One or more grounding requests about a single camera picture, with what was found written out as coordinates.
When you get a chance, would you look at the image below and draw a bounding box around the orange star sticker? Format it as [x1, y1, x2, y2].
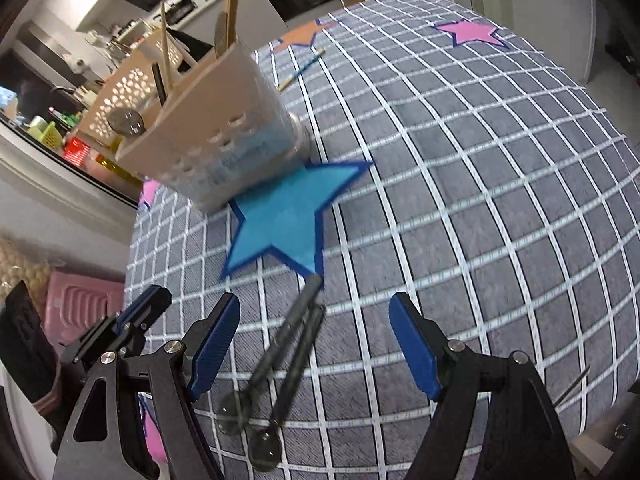
[272, 18, 337, 53]

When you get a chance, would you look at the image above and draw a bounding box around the grey checked tablecloth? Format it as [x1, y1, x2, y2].
[124, 0, 640, 480]

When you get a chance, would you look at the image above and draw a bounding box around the blue-tipped chopstick far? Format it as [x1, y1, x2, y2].
[278, 49, 326, 92]

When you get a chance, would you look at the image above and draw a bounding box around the pink star left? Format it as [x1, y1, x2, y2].
[139, 180, 160, 209]

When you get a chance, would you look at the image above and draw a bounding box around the beige flower storage rack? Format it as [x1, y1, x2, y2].
[76, 29, 195, 152]

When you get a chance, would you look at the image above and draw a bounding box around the dark flat utensil handle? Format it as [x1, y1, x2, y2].
[151, 62, 167, 105]

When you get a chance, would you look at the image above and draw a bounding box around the beige utensil holder caddy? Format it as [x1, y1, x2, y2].
[116, 42, 310, 214]

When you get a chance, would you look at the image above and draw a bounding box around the blue star sticker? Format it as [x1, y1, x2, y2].
[220, 160, 372, 278]

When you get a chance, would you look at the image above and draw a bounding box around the pink star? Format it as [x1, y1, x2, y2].
[433, 20, 510, 49]
[139, 180, 160, 209]

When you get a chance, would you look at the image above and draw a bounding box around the pink star right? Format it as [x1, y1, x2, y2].
[433, 20, 510, 49]

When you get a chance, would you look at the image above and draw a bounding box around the plastic bag of food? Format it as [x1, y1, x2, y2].
[0, 238, 52, 308]

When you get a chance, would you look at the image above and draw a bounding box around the chopstick in middle slot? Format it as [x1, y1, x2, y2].
[160, 0, 172, 96]

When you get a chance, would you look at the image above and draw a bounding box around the dark grey spoon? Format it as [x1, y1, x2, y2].
[248, 304, 326, 472]
[217, 274, 323, 436]

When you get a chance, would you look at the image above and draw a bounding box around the pink plastic stool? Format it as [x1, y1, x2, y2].
[43, 271, 125, 351]

